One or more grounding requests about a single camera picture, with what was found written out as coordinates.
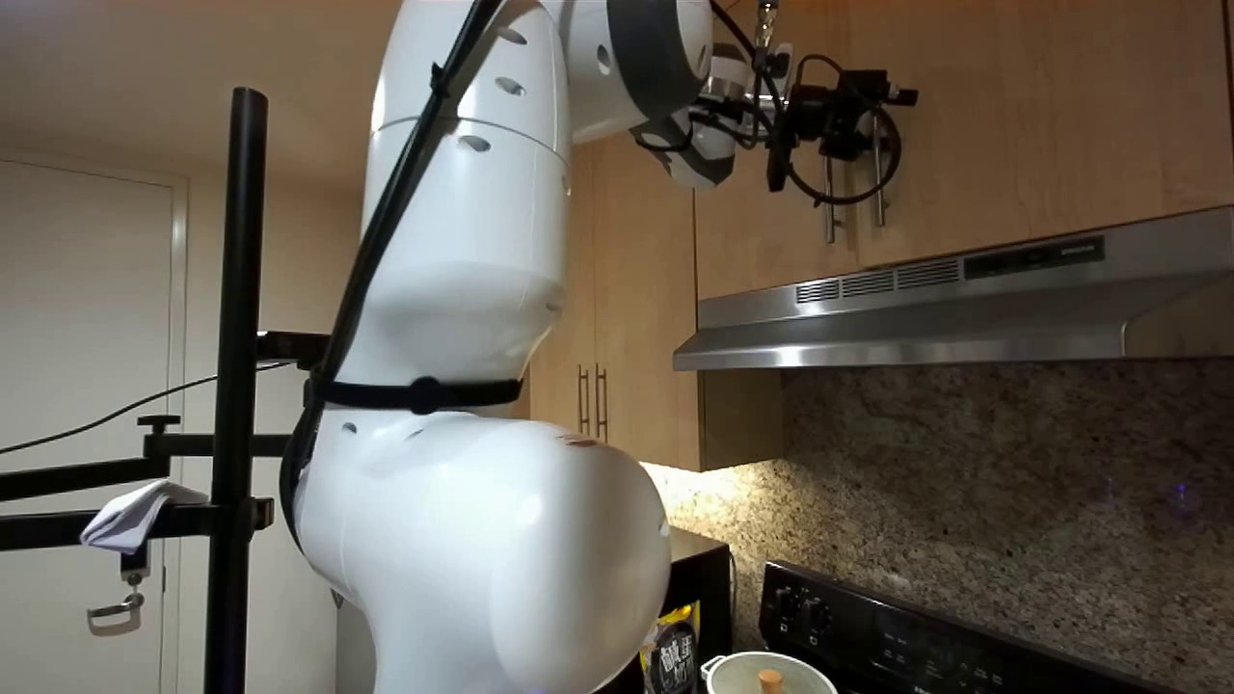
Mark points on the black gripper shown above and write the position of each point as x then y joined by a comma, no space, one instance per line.
833,115

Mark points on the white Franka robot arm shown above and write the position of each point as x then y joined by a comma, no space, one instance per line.
464,450

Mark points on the tall light wooden cabinet door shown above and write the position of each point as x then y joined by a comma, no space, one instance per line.
561,380
642,323

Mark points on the stainless steel range hood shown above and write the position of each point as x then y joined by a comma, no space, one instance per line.
1027,295

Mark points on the black countertop appliance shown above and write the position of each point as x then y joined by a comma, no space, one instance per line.
706,566

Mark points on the black electric stove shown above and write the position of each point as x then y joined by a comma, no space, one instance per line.
902,641

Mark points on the snack chip bag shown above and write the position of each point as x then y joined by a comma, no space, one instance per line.
674,648

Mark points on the glass lid with brown knob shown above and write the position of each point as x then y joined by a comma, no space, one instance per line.
769,679

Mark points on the white cooking pot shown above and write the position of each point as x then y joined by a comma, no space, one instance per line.
710,675

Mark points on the white cloth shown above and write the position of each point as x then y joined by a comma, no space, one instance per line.
137,512

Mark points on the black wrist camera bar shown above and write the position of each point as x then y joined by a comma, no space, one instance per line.
782,156

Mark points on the black metal camera stand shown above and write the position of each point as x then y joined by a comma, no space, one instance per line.
237,388

